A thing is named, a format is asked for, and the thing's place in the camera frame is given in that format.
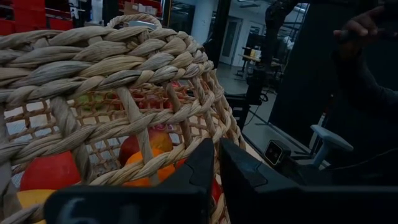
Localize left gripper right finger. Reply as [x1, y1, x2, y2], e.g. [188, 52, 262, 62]
[219, 138, 398, 224]

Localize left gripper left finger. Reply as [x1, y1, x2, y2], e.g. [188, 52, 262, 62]
[43, 138, 215, 224]

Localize orange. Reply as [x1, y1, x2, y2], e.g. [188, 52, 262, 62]
[123, 148, 187, 187]

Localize red orange peach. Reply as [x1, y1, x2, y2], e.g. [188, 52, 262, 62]
[119, 129, 174, 166]

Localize small red apple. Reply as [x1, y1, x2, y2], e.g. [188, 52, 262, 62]
[211, 177, 223, 205]

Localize yellow bell pepper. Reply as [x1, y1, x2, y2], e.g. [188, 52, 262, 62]
[17, 189, 58, 224]

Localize green apple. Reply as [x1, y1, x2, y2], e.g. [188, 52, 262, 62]
[76, 93, 105, 111]

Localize woven straw basket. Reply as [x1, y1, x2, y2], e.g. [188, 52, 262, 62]
[0, 12, 249, 224]

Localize person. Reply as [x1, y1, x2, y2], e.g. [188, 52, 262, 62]
[323, 0, 398, 187]

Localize background work table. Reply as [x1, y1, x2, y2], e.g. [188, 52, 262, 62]
[238, 46, 282, 78]

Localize white door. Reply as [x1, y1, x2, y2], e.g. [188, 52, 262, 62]
[219, 17, 243, 66]

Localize black vertical pole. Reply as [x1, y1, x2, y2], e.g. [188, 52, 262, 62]
[203, 0, 233, 69]

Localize person's hand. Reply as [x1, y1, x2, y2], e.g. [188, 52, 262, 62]
[333, 5, 398, 44]

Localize white pillar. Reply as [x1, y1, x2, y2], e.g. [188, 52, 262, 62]
[191, 0, 215, 44]

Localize red storage shelves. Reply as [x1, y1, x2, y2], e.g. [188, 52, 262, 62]
[0, 0, 75, 35]

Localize small black table camera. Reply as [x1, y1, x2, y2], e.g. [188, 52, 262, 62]
[263, 139, 292, 167]

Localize grey clamp handle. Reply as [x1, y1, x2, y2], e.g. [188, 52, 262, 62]
[309, 124, 354, 169]

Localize black aluminium table frame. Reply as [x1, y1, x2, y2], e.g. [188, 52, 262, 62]
[223, 93, 315, 187]

